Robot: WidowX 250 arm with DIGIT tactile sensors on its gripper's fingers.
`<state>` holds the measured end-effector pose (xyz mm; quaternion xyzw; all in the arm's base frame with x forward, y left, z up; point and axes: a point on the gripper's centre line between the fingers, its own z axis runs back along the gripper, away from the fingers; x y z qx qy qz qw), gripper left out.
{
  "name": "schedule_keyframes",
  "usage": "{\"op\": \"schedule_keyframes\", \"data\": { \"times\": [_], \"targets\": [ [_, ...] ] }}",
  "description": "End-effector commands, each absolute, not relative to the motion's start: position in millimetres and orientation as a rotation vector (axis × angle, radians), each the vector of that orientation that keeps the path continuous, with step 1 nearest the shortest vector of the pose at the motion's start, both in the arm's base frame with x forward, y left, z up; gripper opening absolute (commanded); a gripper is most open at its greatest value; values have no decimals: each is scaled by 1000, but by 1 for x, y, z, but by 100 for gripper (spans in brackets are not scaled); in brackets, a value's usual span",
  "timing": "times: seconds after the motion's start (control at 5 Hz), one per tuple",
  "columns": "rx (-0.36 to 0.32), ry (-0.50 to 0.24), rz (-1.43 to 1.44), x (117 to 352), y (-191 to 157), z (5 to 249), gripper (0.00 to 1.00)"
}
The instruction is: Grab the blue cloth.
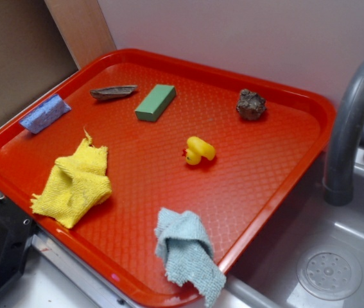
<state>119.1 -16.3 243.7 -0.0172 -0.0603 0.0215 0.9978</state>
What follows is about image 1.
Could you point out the light blue cloth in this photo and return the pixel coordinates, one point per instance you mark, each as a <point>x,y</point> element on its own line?
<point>187,254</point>

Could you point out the yellow cloth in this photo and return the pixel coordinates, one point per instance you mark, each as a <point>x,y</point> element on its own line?
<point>75,184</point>

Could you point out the yellow rubber duck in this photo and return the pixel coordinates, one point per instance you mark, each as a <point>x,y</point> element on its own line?
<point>197,149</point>

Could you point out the green rectangular block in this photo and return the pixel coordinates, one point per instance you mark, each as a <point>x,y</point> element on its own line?
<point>155,103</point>

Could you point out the red plastic tray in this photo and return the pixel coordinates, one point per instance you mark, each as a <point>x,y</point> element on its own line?
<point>257,163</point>

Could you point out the brown lumpy rock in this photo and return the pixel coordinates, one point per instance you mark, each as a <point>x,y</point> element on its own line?
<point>250,105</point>

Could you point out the brown bark piece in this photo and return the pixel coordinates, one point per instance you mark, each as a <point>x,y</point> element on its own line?
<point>108,93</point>

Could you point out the blue sponge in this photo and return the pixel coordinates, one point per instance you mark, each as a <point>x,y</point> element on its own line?
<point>45,114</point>

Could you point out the grey sink faucet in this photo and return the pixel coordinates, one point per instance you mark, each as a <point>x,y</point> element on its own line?
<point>345,139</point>

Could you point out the grey plastic sink basin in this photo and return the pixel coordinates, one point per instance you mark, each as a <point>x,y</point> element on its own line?
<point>309,253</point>

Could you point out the brown cardboard panel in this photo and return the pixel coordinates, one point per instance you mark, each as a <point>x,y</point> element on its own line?
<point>44,42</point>

